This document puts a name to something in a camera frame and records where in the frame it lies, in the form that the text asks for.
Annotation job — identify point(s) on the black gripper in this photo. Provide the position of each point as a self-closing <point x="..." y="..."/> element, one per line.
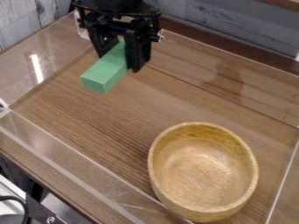
<point x="131" y="18"/>

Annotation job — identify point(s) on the green rectangular block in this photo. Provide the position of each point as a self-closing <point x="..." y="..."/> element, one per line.
<point x="106" y="73"/>

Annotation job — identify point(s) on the brown wooden bowl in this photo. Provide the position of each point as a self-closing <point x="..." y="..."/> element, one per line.
<point x="203" y="171"/>

